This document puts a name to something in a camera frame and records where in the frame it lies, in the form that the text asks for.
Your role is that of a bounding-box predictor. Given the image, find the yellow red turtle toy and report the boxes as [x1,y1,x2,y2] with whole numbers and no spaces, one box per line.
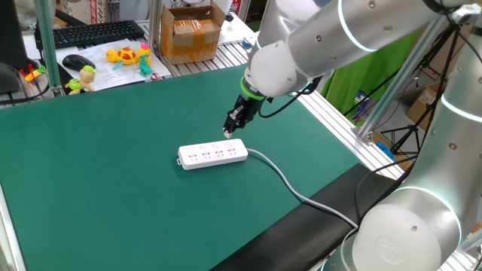
[105,47,141,72]

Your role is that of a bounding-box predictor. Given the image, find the doll toy with green cap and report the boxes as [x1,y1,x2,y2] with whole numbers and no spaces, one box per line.
[64,65,97,96]

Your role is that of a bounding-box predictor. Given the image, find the taped cardboard box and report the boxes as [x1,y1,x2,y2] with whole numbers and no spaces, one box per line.
[160,2,227,65]

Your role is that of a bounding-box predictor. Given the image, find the black rubber strip mat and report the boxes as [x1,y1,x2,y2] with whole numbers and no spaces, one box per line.
[210,162,396,271]

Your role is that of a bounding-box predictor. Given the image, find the white four-socket power strip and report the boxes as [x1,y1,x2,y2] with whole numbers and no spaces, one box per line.
[175,138,249,171]

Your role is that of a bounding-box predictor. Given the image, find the aluminium frame post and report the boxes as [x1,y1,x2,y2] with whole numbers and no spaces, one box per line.
[352,17,453,146]
[148,0,163,57]
[35,0,65,98]

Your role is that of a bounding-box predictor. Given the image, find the black computer keyboard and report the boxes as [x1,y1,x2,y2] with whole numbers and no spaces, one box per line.
[34,20,146,50]

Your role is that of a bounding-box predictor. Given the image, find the bright green cloth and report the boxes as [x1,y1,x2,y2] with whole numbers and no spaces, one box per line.
[320,29,421,117]

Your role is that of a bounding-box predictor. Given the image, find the white power strip cord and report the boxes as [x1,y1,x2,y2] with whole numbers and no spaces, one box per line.
[246,148,359,230]

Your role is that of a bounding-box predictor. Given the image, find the pink-haired green doll toy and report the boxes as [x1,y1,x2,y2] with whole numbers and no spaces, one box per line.
[137,42,154,78]

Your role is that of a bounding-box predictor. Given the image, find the black monitor cable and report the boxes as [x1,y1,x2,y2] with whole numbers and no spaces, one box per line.
[0,81,52,106]

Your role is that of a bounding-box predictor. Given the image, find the black robot base cable bundle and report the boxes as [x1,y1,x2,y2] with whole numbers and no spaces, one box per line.
[352,152,419,227]

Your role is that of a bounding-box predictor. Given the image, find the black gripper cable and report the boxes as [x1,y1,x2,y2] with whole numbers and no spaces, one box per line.
[258,77,325,120]

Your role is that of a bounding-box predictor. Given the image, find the green table mat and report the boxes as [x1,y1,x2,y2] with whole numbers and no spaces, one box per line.
[0,63,365,271]

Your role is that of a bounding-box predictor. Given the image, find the black tripod stand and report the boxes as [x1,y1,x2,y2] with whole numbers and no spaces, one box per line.
[380,26,468,155]

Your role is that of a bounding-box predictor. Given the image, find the red yellow plastic toy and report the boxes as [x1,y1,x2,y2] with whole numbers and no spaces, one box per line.
[19,63,48,84]

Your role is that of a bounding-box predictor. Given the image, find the black computer monitor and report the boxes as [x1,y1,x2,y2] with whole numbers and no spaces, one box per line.
[0,0,41,95]

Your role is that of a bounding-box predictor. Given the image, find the open brown storage carton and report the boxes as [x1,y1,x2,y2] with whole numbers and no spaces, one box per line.
[406,81,445,132]

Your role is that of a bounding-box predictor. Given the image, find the white printed paper sheets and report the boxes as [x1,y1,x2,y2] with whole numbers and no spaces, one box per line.
[55,38,172,92]

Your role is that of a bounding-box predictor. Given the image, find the black computer mouse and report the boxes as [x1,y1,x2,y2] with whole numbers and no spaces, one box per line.
[62,53,96,72]

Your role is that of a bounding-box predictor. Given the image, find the aluminium profile side rail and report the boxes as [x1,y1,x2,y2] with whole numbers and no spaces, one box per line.
[297,90,406,181]
[0,180,27,271]

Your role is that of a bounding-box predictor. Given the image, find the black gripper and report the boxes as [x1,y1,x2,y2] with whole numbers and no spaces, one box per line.
[223,93,265,139]

